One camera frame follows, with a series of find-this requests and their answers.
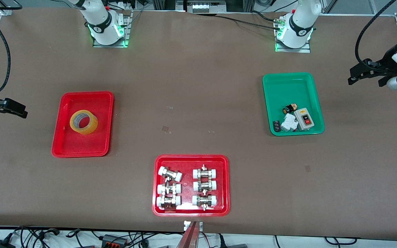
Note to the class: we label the black power adapter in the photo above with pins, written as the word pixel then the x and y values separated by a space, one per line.
pixel 0 245

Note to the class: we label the yellow packing tape roll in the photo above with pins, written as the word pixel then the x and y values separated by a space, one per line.
pixel 90 130

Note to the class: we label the black and orange connector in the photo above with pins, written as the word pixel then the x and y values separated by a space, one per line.
pixel 114 240

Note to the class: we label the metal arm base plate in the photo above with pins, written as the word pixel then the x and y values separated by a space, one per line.
pixel 293 50
pixel 125 24

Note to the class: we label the small metal bracket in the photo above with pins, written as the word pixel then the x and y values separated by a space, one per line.
pixel 187 225

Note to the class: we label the red plastic tray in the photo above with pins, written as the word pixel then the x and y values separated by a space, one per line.
pixel 187 179
pixel 81 144

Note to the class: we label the metal valve with white caps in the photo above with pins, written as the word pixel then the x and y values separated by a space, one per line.
pixel 170 174
pixel 168 201
pixel 168 189
pixel 204 200
pixel 204 186
pixel 204 173

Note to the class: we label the black terminal block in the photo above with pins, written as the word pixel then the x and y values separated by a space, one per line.
pixel 276 126

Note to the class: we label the small black orange-capped component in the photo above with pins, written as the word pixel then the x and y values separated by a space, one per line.
pixel 289 108

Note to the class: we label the red metal bar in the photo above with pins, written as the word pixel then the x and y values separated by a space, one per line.
pixel 190 239

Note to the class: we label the white plastic connector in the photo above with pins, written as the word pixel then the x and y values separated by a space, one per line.
pixel 289 123

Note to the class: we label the green plastic tray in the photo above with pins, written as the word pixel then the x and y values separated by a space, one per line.
pixel 295 89

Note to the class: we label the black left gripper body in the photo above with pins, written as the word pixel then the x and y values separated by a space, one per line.
pixel 384 62

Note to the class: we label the grey push-button switch box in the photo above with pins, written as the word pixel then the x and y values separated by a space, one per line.
pixel 304 120

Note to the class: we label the grey power strip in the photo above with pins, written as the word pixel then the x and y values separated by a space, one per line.
pixel 205 7

